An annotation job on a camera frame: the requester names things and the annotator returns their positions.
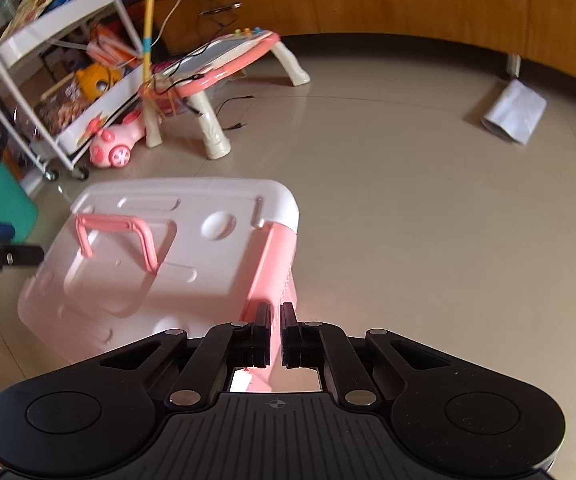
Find black cable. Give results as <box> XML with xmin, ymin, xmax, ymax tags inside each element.
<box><xmin>212</xmin><ymin>93</ymin><xmax>257</xmax><ymax>131</ymax></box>

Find snack box on shelf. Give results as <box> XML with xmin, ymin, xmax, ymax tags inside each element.
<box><xmin>34</xmin><ymin>77</ymin><xmax>90</xmax><ymax>136</ymax></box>

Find pink toy pig car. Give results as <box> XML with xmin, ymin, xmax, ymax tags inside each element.
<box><xmin>86</xmin><ymin>110</ymin><xmax>146</xmax><ymax>168</ymax></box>

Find pink plastic storage box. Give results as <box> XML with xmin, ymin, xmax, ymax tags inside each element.
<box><xmin>230</xmin><ymin>222</ymin><xmax>297</xmax><ymax>392</ymax></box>

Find orange round toy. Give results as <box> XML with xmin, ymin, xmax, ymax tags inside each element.
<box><xmin>75</xmin><ymin>63</ymin><xmax>122</xmax><ymax>102</ymax></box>

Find white rolling shelf cart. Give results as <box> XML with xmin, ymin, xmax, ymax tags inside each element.
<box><xmin>0</xmin><ymin>0</ymin><xmax>145</xmax><ymax>182</ymax></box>

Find pink toy drawing table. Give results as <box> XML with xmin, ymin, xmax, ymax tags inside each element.
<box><xmin>142</xmin><ymin>28</ymin><xmax>311</xmax><ymax>160</ymax></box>

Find white lid with pink handle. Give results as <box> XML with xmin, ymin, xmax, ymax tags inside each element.
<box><xmin>18</xmin><ymin>178</ymin><xmax>299</xmax><ymax>362</ymax></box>

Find yellow toy pole pink hook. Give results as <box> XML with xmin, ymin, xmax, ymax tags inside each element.
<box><xmin>143</xmin><ymin>0</ymin><xmax>154</xmax><ymax>84</ymax></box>

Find white paper bag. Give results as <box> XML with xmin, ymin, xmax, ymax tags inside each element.
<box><xmin>481</xmin><ymin>78</ymin><xmax>547</xmax><ymax>145</ymax></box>

